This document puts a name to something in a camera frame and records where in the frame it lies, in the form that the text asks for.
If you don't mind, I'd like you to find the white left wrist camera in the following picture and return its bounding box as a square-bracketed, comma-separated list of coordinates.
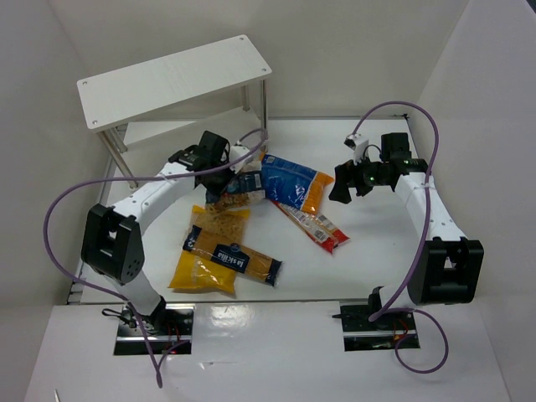
[229, 145, 259, 173]

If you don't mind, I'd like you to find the yellow fusilli pasta bag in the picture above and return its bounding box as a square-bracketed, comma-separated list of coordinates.
[168, 205, 250, 295]

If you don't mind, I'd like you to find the spaghetti bag with navy ends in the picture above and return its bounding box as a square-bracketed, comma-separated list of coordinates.
[183, 225, 282, 286]

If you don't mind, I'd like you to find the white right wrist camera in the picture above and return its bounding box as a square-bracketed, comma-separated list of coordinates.
[344, 134, 369, 165]

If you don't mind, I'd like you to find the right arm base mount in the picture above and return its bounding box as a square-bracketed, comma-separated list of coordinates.
[332, 303, 420, 352]

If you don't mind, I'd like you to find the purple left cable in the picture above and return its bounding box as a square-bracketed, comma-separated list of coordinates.
[44, 128, 269, 389]

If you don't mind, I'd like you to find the white two-tier shelf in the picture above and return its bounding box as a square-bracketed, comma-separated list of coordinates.
[77, 34, 272, 188]

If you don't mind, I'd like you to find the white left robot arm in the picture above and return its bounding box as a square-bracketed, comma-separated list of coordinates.
[81, 131, 248, 332]

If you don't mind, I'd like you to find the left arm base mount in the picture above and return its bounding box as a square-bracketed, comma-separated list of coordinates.
[101, 303, 194, 356]

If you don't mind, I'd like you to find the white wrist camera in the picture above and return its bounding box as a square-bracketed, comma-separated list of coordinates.
[229, 145, 259, 173]
[344, 134, 369, 165]

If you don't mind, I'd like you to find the purple cable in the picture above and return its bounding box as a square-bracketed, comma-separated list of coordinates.
[44, 128, 269, 389]
[353, 100, 449, 373]

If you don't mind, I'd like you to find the blue and orange pasta bag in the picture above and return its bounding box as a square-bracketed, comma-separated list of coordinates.
[261, 154, 334, 214]

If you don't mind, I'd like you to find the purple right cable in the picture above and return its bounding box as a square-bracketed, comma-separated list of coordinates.
[353, 100, 449, 373]

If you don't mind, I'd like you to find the fusilli bag with dark label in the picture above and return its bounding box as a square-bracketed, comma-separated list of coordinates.
[205, 169, 265, 213]

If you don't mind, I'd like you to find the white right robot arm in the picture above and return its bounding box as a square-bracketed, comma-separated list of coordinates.
[329, 132, 484, 321]

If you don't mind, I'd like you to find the red spaghetti packet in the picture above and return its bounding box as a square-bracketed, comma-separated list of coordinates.
[273, 201, 350, 254]

